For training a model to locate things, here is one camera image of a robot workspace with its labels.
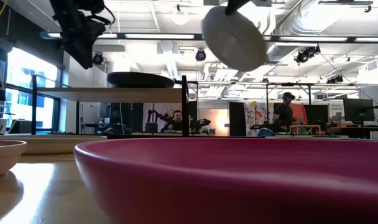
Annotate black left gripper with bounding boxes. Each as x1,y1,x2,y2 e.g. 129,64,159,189
48,0,108,71

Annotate peach cream plate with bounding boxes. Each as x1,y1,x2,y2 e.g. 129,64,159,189
201,6,268,72

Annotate dark grey plate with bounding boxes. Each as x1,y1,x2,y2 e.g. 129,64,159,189
106,72,175,89

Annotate grey beige plate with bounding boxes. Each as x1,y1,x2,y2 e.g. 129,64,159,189
0,134,108,156

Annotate brown plate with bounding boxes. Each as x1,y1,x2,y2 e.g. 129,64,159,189
0,139,28,180

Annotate magenta plate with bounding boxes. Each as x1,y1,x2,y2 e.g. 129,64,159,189
73,138,378,224

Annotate round white ceiling lamp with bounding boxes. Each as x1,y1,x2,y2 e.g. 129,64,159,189
172,4,190,26

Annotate large glass window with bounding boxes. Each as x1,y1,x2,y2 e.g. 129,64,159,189
0,46,61,131

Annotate long light bar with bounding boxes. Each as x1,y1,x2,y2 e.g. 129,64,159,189
39,32,378,44

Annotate black track spotlights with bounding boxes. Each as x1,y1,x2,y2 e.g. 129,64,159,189
293,45,321,65
326,74,344,85

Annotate black divider panel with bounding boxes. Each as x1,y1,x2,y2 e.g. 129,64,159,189
228,101,247,137

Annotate floral print panel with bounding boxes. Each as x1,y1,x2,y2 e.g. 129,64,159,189
243,101,270,137

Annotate person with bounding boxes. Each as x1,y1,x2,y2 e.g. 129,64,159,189
160,110,191,134
272,91,299,126

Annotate orange cloth panel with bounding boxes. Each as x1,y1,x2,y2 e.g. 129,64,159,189
290,103,308,125

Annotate blue chair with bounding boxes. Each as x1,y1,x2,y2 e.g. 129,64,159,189
257,128,276,138

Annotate black background monitor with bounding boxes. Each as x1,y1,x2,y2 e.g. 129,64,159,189
343,98,376,123

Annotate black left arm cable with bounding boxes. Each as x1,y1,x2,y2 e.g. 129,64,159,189
95,4,116,26

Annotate black wire dish rack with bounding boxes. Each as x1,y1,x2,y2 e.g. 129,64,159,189
31,74,190,138

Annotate silver air duct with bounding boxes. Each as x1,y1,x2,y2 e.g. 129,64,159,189
266,0,330,63

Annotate black aluminium rig frame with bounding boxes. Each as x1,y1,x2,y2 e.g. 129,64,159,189
107,133,230,139

